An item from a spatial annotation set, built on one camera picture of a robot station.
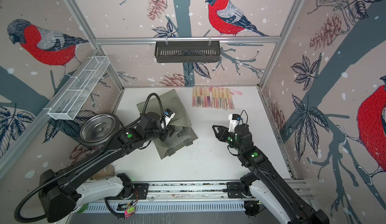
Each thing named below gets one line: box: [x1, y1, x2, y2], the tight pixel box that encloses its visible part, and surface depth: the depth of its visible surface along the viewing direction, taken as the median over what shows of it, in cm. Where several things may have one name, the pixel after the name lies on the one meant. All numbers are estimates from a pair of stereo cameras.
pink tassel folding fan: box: [226, 88, 243, 110], surface depth 120 cm
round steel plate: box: [79, 112, 121, 147], surface depth 81 cm
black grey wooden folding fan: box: [195, 86, 203, 107], surface depth 116 cm
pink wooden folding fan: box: [192, 86, 197, 107], surface depth 116 cm
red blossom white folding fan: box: [209, 86, 213, 108], surface depth 120 cm
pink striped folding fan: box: [214, 86, 221, 109], surface depth 116 cm
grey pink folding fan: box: [218, 86, 224, 110], surface depth 116 cm
